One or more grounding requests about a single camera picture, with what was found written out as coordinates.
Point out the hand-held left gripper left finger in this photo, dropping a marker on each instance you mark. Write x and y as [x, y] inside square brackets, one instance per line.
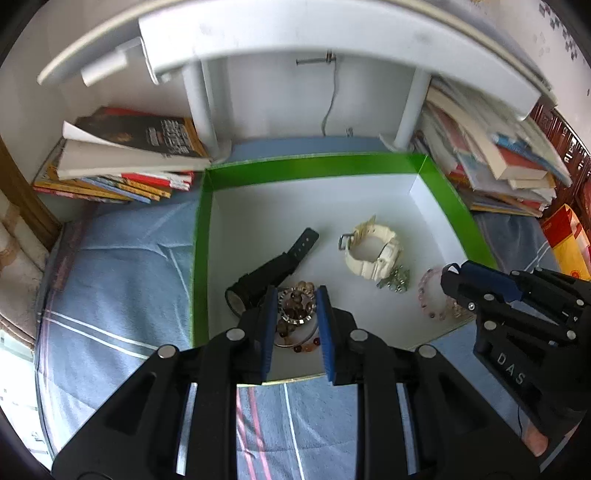
[270, 332]

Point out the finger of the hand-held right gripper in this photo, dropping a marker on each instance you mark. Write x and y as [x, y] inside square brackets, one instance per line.
[461, 288]
[489, 279]

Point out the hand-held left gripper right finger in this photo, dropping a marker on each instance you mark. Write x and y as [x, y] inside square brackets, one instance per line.
[324, 332]

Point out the silver bangle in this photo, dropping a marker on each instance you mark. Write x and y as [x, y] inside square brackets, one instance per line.
[288, 344]

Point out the silver charm pendant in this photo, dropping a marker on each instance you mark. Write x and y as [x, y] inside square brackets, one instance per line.
[395, 279]

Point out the green cardboard box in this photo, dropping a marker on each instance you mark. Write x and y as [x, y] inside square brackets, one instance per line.
[258, 207]

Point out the person's right hand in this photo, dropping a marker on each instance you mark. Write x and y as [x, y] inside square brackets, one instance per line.
[535, 443]

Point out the black wristwatch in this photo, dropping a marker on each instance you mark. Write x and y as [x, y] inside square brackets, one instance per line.
[277, 270]

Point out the red and yellow box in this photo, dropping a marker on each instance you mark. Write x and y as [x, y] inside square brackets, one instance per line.
[568, 240]

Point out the white wristwatch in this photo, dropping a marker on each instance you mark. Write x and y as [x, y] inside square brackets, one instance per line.
[385, 240]

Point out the large stack of books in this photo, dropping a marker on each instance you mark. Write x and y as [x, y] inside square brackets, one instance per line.
[489, 157]

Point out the small stack of books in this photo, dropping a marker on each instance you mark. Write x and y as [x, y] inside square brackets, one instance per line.
[129, 157]

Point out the white shelf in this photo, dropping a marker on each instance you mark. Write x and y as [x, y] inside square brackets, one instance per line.
[277, 27]

